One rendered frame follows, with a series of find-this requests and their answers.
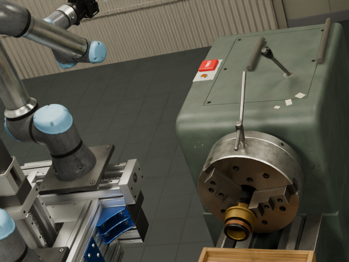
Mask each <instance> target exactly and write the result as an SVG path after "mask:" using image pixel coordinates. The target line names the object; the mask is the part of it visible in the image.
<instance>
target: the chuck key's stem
mask: <svg viewBox="0 0 349 262"><path fill-rule="evenodd" d="M235 128H236V133H237V130H238V129H241V136H240V148H241V149H243V148H245V134H244V128H243V123H242V122H241V121H237V122H236V123H235Z"/></svg>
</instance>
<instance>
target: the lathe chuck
mask: <svg viewBox="0 0 349 262"><path fill-rule="evenodd" d="M235 140H236V138H234V139H230V140H227V141H224V142H222V143H220V144H219V145H217V146H216V147H215V148H213V150H212V151H211V152H210V153H209V155H208V157H207V159H206V162H205V164H204V167H203V169H202V171H201V173H200V176H199V178H198V193H199V196H200V199H201V201H202V202H203V204H204V205H205V207H206V208H207V210H208V211H210V212H211V213H212V215H213V216H214V217H216V218H217V219H218V220H220V221H221V222H223V223H224V221H225V212H226V210H225V209H224V208H222V207H221V203H222V201H221V200H219V199H218V198H217V197H215V196H214V195H215V192H216V191H215V190H213V189H212V188H211V187H209V186H208V185H207V184H205V183H204V182H205V180H206V177H207V175H208V173H207V172H205V167H206V166H207V164H208V163H209V162H210V164H211V165H212V166H214V167H215V168H216V169H218V170H219V171H220V172H222V173H223V174H225V175H226V176H227V177H229V178H230V179H231V180H233V181H234V182H236V183H237V184H239V185H242V186H241V187H242V190H241V193H240V196H239V198H242V197H246V198H249V199H251V198H252V195H253V192H254V191H255V190H256V189H257V190H260V189H267V188H274V187H280V186H287V185H292V184H293V179H294V182H295V183H296V185H297V187H298V188H297V190H298V191H297V192H296V194H293V195H291V197H290V201H289V204H288V205H281V206H275V207H274V210H273V211H271V212H264V213H263V217H259V218H256V219H257V220H256V223H255V224H254V225H253V229H252V231H251V232H252V233H268V232H274V231H277V230H280V229H282V228H284V227H286V226H287V225H289V224H290V223H291V222H292V221H293V220H294V219H295V217H296V215H297V213H298V210H299V206H300V202H301V199H302V194H303V190H304V177H303V174H302V171H301V169H300V167H299V165H298V164H297V162H296V161H295V160H294V159H293V158H292V156H290V155H289V154H288V153H287V152H286V151H284V150H283V149H282V148H280V147H278V146H276V145H274V144H272V143H270V142H267V141H264V140H261V139H256V138H246V137H245V144H247V145H248V148H247V149H246V150H238V151H234V147H235ZM247 185H249V186H252V187H254V188H252V187H249V186H247ZM239 198H238V201H237V203H240V201H239Z"/></svg>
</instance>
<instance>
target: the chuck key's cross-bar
mask: <svg viewBox="0 0 349 262"><path fill-rule="evenodd" d="M245 86H246V72H245V71H244V72H243V74H242V83H241V97H240V111H239V121H241V122H243V117H244V102H245ZM240 136H241V129H238V130H237V134H236V140H235V147H234V151H238V148H239V142H240Z"/></svg>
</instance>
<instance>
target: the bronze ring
mask: <svg viewBox="0 0 349 262"><path fill-rule="evenodd" d="M248 207H249V205H247V204H245V203H237V204H236V206H233V207H230V208H228V209H227V210H226V212H225V221H224V234H225V235H226V236H227V237H228V238H229V239H231V240H233V241H238V242H241V241H245V240H247V239H248V238H249V236H250V233H251V231H252V229H253V225H254V224H255V223H256V220H257V219H256V216H255V214H254V213H253V212H252V211H251V210H249V209H248Z"/></svg>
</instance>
